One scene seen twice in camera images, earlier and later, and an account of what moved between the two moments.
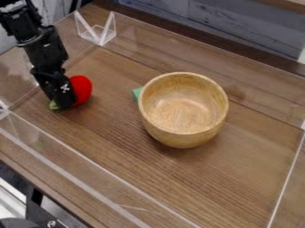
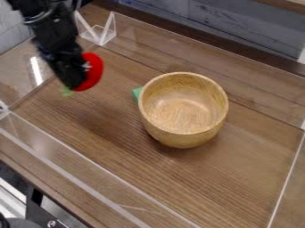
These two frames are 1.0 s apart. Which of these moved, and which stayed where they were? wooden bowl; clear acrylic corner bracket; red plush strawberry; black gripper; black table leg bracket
Moved: black gripper; red plush strawberry
Stayed: wooden bowl; black table leg bracket; clear acrylic corner bracket
